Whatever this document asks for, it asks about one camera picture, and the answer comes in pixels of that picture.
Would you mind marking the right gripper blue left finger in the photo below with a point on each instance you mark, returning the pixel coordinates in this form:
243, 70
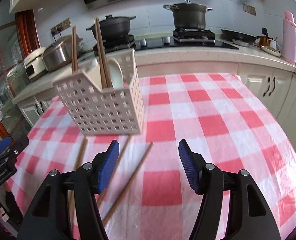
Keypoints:
107, 161

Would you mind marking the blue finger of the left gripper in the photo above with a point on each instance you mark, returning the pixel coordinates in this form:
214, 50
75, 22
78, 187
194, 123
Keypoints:
17, 147
4, 144

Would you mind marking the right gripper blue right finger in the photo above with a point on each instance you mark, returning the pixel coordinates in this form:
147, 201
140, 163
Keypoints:
190, 165

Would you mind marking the large white ceramic spoon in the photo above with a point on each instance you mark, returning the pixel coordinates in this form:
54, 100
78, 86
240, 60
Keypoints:
115, 72

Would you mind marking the white perforated utensil basket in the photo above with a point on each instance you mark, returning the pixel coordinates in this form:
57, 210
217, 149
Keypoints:
98, 111

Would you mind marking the pink white checkered tablecloth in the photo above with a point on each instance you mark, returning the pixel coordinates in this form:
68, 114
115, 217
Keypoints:
161, 204

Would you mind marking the white small cooker appliance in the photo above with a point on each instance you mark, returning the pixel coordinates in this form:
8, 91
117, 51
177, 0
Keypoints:
34, 65

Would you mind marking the silver rice cooker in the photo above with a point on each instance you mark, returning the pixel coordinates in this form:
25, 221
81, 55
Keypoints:
58, 54

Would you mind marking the red wooden glass door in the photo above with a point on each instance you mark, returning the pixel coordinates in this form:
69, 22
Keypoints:
13, 78

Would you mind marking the white lower cabinets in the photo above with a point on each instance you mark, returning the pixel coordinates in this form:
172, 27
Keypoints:
262, 97

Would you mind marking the black glass gas stove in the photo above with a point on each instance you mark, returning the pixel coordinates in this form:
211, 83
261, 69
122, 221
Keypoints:
179, 38

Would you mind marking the black frying pan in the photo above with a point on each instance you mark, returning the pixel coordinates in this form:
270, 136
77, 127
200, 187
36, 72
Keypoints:
241, 39

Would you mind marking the black casserole pot with lid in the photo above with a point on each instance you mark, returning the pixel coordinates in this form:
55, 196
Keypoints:
112, 27

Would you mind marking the small plate with food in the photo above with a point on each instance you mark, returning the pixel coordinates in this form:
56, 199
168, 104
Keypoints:
270, 51

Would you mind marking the tall black stock pot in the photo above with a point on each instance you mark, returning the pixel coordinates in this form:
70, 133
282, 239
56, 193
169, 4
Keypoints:
188, 15

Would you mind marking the condiment bottles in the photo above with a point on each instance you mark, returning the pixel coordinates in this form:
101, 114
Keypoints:
265, 40

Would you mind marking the pink thermos bottle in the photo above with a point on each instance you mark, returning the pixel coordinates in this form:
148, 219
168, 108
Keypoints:
288, 52

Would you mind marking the wall power outlet strip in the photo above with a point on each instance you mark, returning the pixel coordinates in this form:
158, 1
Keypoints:
59, 28

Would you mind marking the wall switch plate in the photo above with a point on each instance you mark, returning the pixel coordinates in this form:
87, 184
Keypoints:
249, 9

